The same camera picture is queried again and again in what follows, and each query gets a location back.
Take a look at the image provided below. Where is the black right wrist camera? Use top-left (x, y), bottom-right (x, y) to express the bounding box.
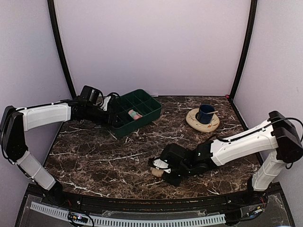
top-left (160, 143), bottom-right (189, 166)

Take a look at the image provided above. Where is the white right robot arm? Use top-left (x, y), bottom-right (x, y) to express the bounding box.
top-left (149, 111), bottom-right (303, 205)

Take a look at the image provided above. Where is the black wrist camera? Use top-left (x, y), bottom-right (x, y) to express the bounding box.
top-left (80, 85), bottom-right (101, 104)
top-left (160, 143), bottom-right (189, 166)

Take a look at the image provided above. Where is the beige sock with olive toe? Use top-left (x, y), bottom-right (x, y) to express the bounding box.
top-left (151, 167), bottom-right (164, 178)

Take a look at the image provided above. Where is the white slotted cable duct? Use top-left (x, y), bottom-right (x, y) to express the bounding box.
top-left (30, 201), bottom-right (226, 227)

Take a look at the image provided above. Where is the black left frame post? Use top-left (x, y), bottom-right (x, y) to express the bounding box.
top-left (47, 0), bottom-right (76, 98)

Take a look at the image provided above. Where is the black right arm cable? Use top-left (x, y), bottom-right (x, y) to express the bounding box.
top-left (210, 117), bottom-right (303, 170)

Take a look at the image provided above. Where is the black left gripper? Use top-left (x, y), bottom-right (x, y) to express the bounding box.
top-left (86, 105), bottom-right (125, 127)

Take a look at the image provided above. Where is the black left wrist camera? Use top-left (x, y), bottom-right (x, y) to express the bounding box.
top-left (80, 85), bottom-right (101, 104)

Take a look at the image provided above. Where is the green compartment tray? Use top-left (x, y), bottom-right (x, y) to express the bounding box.
top-left (111, 89), bottom-right (162, 138)

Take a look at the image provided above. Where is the pink patterned sock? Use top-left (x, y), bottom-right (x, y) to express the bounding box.
top-left (128, 109), bottom-right (142, 120)

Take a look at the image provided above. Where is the black frame post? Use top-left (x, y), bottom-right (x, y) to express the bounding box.
top-left (47, 0), bottom-right (76, 98)
top-left (228, 0), bottom-right (258, 102)

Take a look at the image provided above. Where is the black right frame post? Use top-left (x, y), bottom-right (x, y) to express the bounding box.
top-left (228, 0), bottom-right (258, 102)

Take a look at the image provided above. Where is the black front rail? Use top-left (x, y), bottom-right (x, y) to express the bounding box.
top-left (63, 191), bottom-right (260, 210)

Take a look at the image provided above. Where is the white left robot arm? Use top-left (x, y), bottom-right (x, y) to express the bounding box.
top-left (0, 97), bottom-right (118, 206)

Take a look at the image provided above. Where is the blue mug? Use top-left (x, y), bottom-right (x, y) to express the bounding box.
top-left (198, 104), bottom-right (215, 124)

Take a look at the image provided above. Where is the cream saucer plate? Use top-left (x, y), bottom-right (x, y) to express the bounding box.
top-left (186, 108), bottom-right (220, 133)

